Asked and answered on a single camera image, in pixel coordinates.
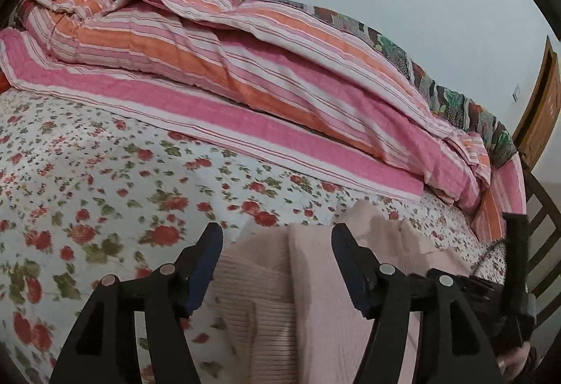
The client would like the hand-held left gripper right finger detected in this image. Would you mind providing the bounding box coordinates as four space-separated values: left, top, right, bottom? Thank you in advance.
330 223 506 384

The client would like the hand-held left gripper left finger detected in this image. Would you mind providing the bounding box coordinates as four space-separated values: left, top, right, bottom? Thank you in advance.
49 222 224 384

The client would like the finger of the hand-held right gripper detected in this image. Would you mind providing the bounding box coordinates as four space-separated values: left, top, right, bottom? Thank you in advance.
501 211 532 318

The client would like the pink knitted sweater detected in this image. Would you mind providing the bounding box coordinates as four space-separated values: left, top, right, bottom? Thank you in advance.
209 199 485 384

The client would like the person's right hand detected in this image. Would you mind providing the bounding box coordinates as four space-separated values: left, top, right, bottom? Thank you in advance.
497 342 543 383

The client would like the dark wooden footboard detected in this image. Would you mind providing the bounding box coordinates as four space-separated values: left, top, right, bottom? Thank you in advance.
521 167 561 306

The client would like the floral bed sheet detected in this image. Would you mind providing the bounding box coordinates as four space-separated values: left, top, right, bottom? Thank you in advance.
0 91 494 384

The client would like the brown wooden door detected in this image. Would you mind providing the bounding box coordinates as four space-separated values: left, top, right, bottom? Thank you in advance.
512 35 561 171

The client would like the dark floral patchwork quilt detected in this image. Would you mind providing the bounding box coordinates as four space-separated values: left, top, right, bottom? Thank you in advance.
195 0 518 169

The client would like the pink orange striped quilt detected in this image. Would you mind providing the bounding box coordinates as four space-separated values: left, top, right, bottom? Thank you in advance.
0 0 527 241

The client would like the thin dark cable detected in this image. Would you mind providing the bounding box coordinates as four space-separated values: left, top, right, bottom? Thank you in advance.
470 238 506 277

